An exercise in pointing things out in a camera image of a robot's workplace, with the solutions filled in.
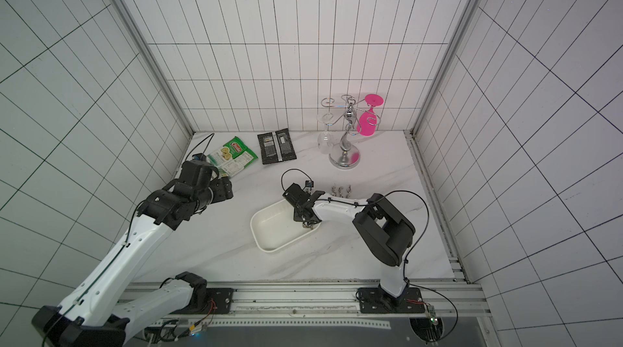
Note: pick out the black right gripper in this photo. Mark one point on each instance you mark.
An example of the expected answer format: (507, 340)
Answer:
(302, 208)

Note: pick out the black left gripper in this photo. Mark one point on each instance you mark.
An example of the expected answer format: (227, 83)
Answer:
(223, 190)

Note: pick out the white plastic storage box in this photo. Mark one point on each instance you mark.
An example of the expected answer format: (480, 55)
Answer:
(273, 228)

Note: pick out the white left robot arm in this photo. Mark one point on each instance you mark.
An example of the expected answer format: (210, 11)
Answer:
(91, 315)

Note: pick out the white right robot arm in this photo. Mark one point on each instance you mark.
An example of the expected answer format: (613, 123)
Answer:
(386, 231)

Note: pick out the green chips bag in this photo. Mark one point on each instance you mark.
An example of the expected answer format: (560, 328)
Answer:
(232, 158)

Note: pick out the chrome glass holder stand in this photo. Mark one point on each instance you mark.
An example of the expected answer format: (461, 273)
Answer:
(344, 154)

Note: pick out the black snack packet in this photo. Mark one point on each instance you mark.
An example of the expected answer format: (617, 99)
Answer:
(276, 147)

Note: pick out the clear wine glass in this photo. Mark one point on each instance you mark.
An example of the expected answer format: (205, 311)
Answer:
(325, 140)

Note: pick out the pink wine glass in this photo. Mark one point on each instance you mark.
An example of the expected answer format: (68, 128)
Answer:
(369, 121)

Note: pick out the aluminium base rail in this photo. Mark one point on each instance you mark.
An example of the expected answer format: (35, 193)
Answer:
(332, 303)

